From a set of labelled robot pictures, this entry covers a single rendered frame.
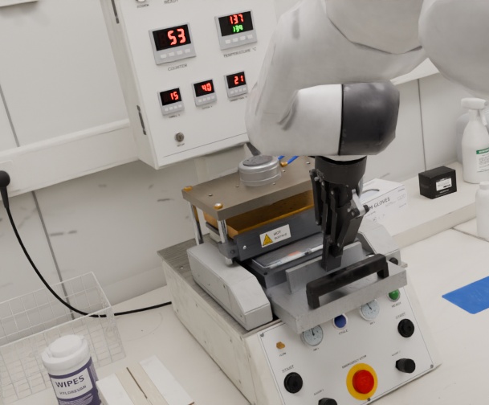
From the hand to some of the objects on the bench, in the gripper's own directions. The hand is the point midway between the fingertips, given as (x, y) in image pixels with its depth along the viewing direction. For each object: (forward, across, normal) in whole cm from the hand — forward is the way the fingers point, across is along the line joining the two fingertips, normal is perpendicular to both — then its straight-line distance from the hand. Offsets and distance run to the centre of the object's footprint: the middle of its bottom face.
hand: (332, 251), depth 98 cm
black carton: (+40, -40, +68) cm, 89 cm away
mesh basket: (+43, -38, -46) cm, 73 cm away
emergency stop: (+22, +14, 0) cm, 26 cm away
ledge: (+45, -40, +67) cm, 90 cm away
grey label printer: (+41, -42, +98) cm, 114 cm away
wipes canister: (+35, -16, -45) cm, 59 cm away
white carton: (+40, -42, +43) cm, 72 cm away
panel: (+23, +15, 0) cm, 27 cm away
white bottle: (+36, -17, +63) cm, 74 cm away
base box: (+33, -10, +1) cm, 35 cm away
